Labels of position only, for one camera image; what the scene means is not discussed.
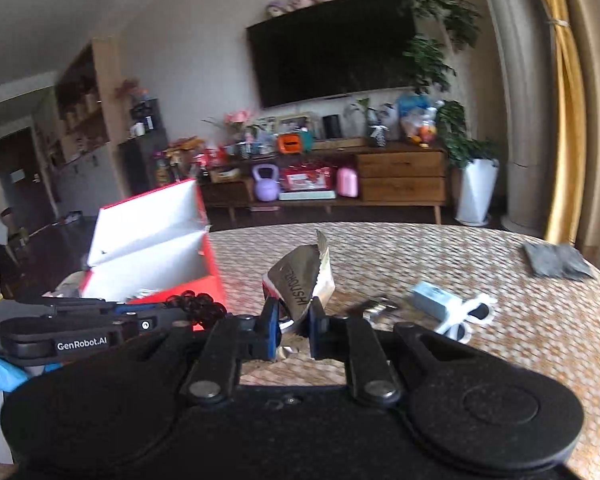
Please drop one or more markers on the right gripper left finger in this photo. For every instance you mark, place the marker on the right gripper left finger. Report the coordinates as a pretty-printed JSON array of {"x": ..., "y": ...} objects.
[{"x": 219, "y": 356}]

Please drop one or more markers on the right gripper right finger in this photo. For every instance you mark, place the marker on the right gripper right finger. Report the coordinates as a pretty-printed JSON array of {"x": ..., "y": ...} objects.
[{"x": 353, "y": 342}]

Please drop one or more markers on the silver foil snack bag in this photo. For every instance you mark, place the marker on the silver foil snack bag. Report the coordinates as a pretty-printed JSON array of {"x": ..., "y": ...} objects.
[{"x": 301, "y": 279}]

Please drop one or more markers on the blue gloved hand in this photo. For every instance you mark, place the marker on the blue gloved hand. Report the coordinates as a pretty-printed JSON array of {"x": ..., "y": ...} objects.
[{"x": 5, "y": 374}]

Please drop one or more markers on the dark snack wrapper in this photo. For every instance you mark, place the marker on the dark snack wrapper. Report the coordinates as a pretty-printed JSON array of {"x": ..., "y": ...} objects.
[{"x": 374, "y": 307}]

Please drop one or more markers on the light blue carton box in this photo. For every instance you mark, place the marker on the light blue carton box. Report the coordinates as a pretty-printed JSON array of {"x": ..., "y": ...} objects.
[{"x": 434, "y": 301}]

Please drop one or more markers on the red storage box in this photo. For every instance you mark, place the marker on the red storage box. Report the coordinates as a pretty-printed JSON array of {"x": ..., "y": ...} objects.
[{"x": 152, "y": 246}]

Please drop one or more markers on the purple kettlebell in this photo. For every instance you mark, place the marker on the purple kettlebell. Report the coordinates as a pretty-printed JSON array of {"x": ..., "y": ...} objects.
[{"x": 265, "y": 182}]

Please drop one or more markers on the pink small case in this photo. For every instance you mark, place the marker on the pink small case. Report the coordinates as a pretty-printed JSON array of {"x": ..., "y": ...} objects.
[{"x": 347, "y": 182}]

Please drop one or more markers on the wooden tv cabinet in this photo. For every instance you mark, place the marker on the wooden tv cabinet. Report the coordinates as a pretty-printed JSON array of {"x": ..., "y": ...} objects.
[{"x": 397, "y": 176}]

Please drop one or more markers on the red gift box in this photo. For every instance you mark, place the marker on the red gift box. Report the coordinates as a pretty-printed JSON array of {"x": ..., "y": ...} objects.
[{"x": 307, "y": 176}]

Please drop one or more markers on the dark grey cloth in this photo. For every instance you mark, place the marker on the dark grey cloth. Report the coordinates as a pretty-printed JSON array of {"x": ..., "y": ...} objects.
[{"x": 557, "y": 261}]

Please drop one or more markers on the white plant pot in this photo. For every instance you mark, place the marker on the white plant pot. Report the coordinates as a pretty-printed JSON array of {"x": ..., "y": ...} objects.
[{"x": 477, "y": 183}]

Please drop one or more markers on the black speaker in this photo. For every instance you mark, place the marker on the black speaker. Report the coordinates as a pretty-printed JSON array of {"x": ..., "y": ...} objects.
[{"x": 332, "y": 126}]

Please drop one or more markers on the plastic bag of fruit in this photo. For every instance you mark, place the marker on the plastic bag of fruit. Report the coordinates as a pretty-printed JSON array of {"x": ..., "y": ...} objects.
[{"x": 418, "y": 118}]

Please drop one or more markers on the yellow curtain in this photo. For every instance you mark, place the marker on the yellow curtain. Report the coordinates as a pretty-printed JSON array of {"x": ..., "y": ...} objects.
[{"x": 570, "y": 165}]

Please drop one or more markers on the black television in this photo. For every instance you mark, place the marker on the black television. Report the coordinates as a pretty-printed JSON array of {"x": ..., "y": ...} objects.
[{"x": 332, "y": 49}]

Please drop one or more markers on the green potted tree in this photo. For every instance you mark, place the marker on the green potted tree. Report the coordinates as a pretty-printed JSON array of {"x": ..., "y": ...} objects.
[{"x": 433, "y": 65}]

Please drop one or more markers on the picture frame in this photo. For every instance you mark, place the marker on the picture frame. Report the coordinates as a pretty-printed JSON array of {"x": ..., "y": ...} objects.
[{"x": 291, "y": 123}]

